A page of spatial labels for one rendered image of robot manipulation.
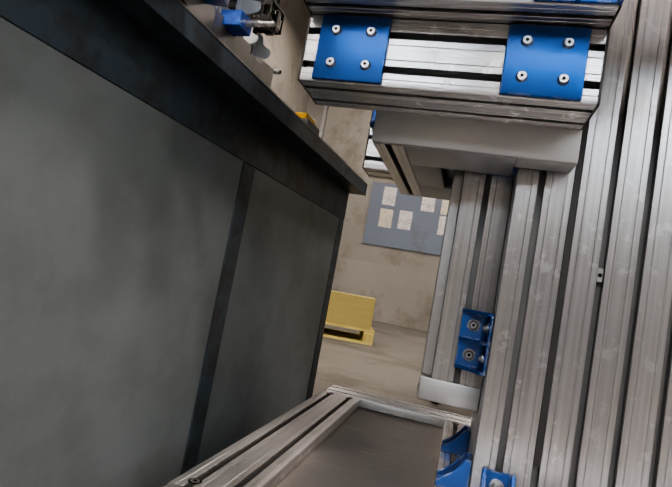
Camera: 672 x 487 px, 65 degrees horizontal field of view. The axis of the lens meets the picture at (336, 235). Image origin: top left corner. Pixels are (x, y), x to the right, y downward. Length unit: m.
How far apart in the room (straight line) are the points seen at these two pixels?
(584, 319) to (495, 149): 0.25
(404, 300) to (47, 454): 7.84
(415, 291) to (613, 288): 7.70
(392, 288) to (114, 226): 7.82
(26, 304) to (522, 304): 0.62
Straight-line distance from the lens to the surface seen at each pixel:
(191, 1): 0.80
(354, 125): 9.10
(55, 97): 0.68
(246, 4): 1.06
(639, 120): 0.84
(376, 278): 8.52
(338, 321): 4.67
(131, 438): 0.92
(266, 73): 1.14
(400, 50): 0.70
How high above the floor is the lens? 0.48
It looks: 5 degrees up
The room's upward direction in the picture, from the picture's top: 10 degrees clockwise
